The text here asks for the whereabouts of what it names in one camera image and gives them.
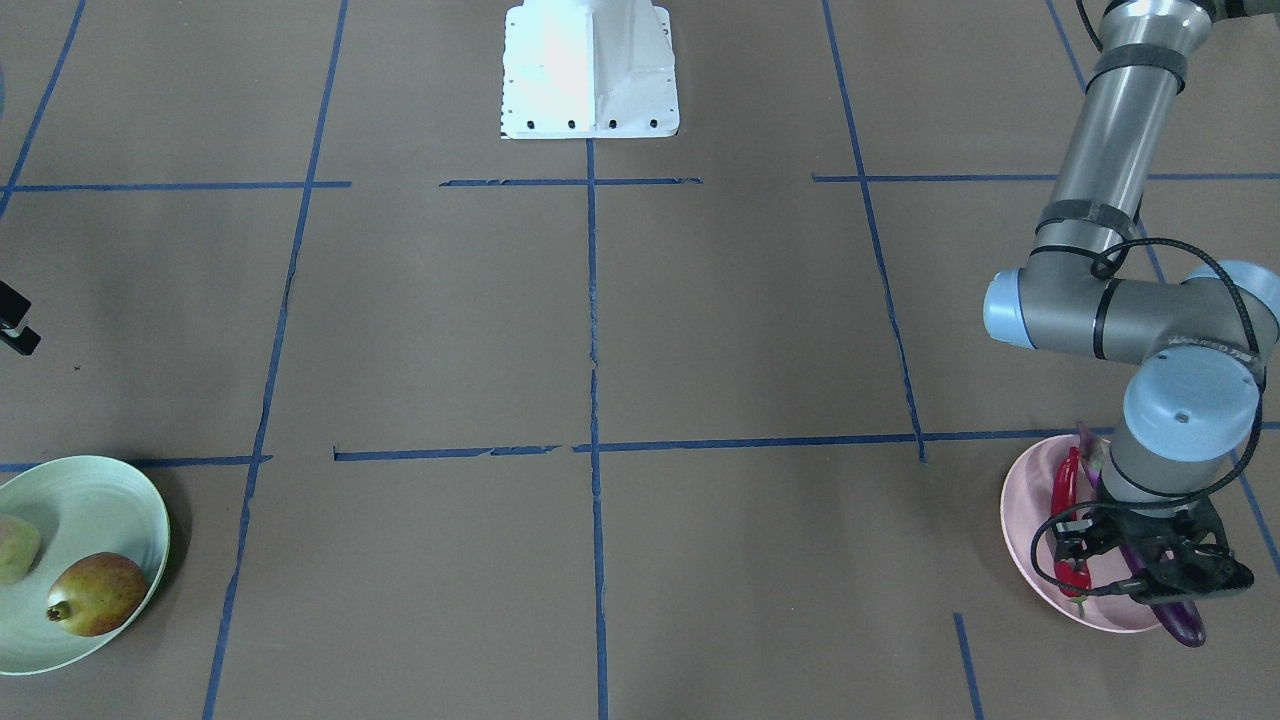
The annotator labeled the green plate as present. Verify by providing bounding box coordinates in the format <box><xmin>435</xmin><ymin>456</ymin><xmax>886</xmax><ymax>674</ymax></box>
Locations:
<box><xmin>1</xmin><ymin>455</ymin><xmax>172</xmax><ymax>676</ymax></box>

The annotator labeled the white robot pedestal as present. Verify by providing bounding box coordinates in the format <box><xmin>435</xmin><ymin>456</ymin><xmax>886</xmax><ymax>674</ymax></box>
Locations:
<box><xmin>500</xmin><ymin>1</ymin><xmax>681</xmax><ymax>140</ymax></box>

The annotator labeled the purple eggplant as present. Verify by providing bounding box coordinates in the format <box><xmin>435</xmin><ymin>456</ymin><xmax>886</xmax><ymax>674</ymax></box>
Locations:
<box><xmin>1075</xmin><ymin>421</ymin><xmax>1207</xmax><ymax>648</ymax></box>

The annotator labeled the red apple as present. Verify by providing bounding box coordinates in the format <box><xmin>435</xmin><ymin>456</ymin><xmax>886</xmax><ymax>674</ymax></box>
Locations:
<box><xmin>44</xmin><ymin>552</ymin><xmax>150</xmax><ymax>637</ymax></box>

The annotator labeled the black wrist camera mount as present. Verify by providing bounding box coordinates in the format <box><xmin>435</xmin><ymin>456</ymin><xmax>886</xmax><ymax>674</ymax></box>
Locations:
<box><xmin>1030</xmin><ymin>498</ymin><xmax>1254</xmax><ymax>606</ymax></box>

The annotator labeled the pink plate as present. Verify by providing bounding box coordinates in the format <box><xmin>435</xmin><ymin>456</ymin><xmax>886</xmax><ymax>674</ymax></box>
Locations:
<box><xmin>998</xmin><ymin>434</ymin><xmax>1162</xmax><ymax>634</ymax></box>

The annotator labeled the yellow-pink peach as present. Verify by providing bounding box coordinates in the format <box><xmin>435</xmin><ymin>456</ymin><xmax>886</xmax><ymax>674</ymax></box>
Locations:
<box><xmin>1</xmin><ymin>514</ymin><xmax>42</xmax><ymax>587</ymax></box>

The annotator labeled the red chili pepper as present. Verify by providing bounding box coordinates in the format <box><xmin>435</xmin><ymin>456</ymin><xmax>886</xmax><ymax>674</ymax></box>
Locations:
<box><xmin>1050</xmin><ymin>446</ymin><xmax>1092</xmax><ymax>603</ymax></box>

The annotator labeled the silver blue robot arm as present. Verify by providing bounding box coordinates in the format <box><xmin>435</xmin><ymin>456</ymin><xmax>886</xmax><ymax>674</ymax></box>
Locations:
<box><xmin>983</xmin><ymin>1</ymin><xmax>1277</xmax><ymax>514</ymax></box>

